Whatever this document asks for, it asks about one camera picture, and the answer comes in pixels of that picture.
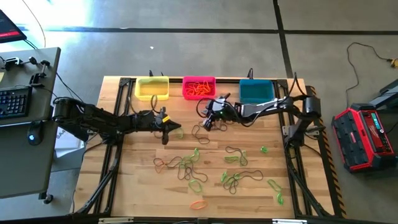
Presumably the grey desk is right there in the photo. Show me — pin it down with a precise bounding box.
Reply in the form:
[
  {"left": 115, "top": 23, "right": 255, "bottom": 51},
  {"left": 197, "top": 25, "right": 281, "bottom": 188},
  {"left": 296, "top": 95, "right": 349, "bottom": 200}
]
[{"left": 0, "top": 47, "right": 62, "bottom": 200}]

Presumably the black floor cable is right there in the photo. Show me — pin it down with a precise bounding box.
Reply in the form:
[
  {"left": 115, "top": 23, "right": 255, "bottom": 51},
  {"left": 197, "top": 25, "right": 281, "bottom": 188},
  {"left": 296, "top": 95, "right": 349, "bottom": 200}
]
[{"left": 345, "top": 42, "right": 393, "bottom": 108}]

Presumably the black desk clamp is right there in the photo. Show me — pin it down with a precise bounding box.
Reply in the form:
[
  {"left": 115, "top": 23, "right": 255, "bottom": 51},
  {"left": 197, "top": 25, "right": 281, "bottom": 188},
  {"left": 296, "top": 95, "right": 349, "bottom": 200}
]
[
  {"left": 0, "top": 56, "right": 25, "bottom": 71},
  {"left": 29, "top": 55, "right": 51, "bottom": 88}
]

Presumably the black keyboard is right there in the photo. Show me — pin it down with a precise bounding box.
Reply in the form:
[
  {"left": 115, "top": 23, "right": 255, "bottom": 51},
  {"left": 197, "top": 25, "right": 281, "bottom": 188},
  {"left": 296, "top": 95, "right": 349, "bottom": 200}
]
[{"left": 0, "top": 86, "right": 33, "bottom": 120}]

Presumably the silver metal bracket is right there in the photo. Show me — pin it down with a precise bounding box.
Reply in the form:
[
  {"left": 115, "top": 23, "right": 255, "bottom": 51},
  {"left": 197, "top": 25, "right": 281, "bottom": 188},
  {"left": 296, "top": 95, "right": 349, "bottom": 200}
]
[
  {"left": 272, "top": 218, "right": 308, "bottom": 224},
  {"left": 98, "top": 217, "right": 135, "bottom": 224}
]

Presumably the black computer mouse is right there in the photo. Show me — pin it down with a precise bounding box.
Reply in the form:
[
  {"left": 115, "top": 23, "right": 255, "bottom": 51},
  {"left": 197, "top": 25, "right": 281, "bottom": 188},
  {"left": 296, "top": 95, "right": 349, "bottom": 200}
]
[{"left": 27, "top": 120, "right": 45, "bottom": 146}]

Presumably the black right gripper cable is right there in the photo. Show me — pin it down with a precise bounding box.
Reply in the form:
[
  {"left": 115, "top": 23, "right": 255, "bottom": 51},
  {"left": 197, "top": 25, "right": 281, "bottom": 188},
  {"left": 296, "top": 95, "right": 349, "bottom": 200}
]
[{"left": 195, "top": 97, "right": 218, "bottom": 118}]

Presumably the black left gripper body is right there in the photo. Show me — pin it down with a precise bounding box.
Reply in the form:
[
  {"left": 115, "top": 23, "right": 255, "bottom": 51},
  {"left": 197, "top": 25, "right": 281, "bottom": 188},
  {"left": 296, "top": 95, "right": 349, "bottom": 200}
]
[{"left": 136, "top": 108, "right": 165, "bottom": 131}]

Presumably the red black power station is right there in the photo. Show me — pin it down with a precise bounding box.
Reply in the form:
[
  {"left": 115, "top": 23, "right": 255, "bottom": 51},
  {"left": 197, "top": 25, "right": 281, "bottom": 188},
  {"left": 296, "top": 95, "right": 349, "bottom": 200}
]
[{"left": 331, "top": 103, "right": 398, "bottom": 174}]

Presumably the blue plastic basket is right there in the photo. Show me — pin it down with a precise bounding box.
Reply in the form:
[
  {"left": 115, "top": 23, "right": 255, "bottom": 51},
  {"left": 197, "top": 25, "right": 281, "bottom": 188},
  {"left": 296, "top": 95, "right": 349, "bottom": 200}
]
[{"left": 238, "top": 78, "right": 275, "bottom": 105}]

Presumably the grey black case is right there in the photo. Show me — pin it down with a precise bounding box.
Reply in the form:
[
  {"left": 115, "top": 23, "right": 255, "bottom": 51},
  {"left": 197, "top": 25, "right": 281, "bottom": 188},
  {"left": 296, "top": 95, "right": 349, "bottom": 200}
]
[{"left": 369, "top": 78, "right": 398, "bottom": 110}]

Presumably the yellow black hazard strip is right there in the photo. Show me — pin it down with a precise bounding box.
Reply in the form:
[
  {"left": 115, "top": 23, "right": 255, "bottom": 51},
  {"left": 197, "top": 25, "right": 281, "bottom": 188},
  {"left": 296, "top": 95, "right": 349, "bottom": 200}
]
[{"left": 306, "top": 86, "right": 348, "bottom": 218}]

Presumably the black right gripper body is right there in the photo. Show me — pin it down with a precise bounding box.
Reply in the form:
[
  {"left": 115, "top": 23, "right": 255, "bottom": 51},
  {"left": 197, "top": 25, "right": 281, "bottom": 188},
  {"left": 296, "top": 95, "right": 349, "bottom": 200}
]
[{"left": 206, "top": 96, "right": 237, "bottom": 121}]

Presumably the white box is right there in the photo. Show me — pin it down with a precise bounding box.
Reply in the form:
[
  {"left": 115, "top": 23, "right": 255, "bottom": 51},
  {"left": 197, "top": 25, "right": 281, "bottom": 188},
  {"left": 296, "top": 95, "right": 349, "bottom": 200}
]
[{"left": 55, "top": 129, "right": 87, "bottom": 160}]

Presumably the pink plastic basket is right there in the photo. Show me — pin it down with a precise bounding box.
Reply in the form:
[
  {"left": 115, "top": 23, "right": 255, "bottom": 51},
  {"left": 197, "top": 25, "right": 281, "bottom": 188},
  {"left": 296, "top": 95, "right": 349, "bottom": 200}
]
[{"left": 182, "top": 76, "right": 217, "bottom": 101}]

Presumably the black laptop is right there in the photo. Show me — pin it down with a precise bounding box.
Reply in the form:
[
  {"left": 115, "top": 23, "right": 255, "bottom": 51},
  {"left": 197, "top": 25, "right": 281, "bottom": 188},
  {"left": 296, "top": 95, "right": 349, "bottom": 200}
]
[{"left": 0, "top": 9, "right": 28, "bottom": 44}]

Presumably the yellow plastic basket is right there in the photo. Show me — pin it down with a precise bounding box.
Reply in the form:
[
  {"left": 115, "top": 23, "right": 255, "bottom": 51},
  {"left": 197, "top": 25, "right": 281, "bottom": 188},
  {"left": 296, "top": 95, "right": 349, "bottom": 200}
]
[{"left": 134, "top": 76, "right": 170, "bottom": 102}]

